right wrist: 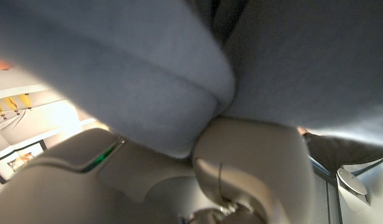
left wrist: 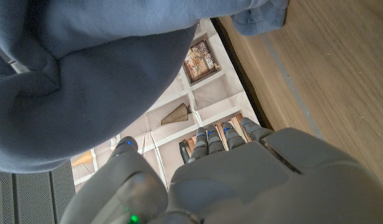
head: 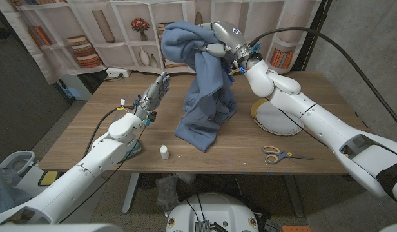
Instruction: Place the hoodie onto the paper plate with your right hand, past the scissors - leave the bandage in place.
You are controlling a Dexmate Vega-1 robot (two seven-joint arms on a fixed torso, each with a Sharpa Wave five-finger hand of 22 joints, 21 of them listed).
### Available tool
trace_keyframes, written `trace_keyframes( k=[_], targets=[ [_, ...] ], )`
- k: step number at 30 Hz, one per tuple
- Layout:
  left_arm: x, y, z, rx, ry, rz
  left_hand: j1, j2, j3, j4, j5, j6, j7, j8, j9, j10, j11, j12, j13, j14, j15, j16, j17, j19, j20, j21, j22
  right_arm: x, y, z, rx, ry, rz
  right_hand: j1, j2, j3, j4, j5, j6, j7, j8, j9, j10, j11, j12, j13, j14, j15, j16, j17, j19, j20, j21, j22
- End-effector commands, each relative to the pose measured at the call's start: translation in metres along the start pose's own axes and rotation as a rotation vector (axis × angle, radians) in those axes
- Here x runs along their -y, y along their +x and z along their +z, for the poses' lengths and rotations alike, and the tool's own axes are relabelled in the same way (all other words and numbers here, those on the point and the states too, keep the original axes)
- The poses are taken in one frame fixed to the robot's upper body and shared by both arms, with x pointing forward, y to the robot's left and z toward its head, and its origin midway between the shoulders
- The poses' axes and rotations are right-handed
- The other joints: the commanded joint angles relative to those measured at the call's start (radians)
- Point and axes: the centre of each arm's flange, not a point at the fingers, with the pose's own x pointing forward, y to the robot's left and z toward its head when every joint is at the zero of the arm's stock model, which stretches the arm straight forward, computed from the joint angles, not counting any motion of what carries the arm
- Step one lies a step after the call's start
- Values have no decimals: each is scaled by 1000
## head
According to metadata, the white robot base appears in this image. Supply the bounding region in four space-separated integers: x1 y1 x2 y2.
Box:
165 192 260 232

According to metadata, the grey table leg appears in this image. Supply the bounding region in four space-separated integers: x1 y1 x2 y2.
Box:
122 173 140 215
284 173 305 218

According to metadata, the white cabinet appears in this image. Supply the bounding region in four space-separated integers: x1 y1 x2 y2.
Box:
59 73 93 101

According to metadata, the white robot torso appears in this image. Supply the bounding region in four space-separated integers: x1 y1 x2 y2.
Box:
0 224 122 232

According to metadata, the white grey stool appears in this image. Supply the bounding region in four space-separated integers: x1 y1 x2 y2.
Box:
0 150 37 178

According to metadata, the grey scissors tan handle lining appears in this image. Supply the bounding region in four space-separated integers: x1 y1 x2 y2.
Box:
262 145 315 165

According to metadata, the white power strip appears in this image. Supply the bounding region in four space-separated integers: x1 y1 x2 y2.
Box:
106 67 133 78

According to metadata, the person leg in jeans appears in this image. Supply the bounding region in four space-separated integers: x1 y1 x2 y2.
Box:
0 173 34 217

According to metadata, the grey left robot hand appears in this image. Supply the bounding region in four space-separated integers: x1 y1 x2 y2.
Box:
133 71 171 122

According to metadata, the clear plastic bag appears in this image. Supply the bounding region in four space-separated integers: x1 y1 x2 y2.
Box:
155 175 180 207

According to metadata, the white paper plate gold rim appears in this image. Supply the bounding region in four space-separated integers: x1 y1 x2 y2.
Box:
250 98 305 137

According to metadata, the yellow black pad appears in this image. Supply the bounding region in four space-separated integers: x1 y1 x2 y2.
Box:
38 170 59 187

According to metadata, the blue hoodie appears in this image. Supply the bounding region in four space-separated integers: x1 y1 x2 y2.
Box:
160 20 238 153

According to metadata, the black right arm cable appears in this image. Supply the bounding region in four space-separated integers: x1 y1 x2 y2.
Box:
248 26 397 135

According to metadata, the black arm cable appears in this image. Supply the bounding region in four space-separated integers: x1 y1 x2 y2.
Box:
83 106 137 159
248 26 397 135

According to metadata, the black backdrop stand pole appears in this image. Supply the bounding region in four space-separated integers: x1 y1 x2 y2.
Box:
298 0 331 72

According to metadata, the small white bottle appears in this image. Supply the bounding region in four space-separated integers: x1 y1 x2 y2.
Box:
159 144 171 160

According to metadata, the printed bookshelf backdrop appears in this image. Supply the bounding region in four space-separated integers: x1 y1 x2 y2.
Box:
1 0 322 85

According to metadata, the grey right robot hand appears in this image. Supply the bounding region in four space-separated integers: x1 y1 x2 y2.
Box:
197 21 251 62

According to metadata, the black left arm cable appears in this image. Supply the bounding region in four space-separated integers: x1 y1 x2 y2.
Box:
83 106 137 159

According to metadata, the orange box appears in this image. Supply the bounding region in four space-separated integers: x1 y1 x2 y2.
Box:
281 225 312 232

